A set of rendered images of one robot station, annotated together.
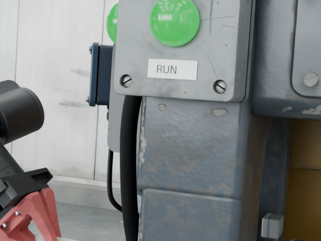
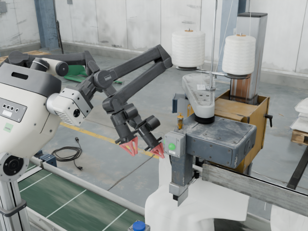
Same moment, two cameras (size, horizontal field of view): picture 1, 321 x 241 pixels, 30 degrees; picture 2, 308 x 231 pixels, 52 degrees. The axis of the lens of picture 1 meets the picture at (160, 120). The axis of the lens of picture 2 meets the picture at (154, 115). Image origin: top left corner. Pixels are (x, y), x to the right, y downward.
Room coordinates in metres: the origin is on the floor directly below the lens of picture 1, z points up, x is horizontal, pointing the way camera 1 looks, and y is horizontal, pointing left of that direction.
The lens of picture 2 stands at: (-0.78, -0.24, 1.93)
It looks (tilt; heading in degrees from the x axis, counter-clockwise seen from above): 24 degrees down; 16
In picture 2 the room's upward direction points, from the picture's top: 1 degrees counter-clockwise
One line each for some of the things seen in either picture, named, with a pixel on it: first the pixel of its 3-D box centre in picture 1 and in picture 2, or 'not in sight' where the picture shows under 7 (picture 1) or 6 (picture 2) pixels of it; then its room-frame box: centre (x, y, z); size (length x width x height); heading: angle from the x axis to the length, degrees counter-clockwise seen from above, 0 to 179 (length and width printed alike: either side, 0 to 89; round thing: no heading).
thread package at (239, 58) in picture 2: not in sight; (239, 53); (0.69, -0.24, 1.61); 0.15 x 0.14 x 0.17; 71
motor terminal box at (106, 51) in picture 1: (113, 84); (178, 105); (0.90, 0.07, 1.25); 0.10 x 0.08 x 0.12; 6
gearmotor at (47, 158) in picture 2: not in sight; (40, 159); (1.44, 1.51, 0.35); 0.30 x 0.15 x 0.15; 71
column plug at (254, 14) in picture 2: not in sight; (252, 14); (0.89, -0.28, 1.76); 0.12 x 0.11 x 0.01; 161
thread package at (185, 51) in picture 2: not in sight; (188, 48); (0.77, 0.01, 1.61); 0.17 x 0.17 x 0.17
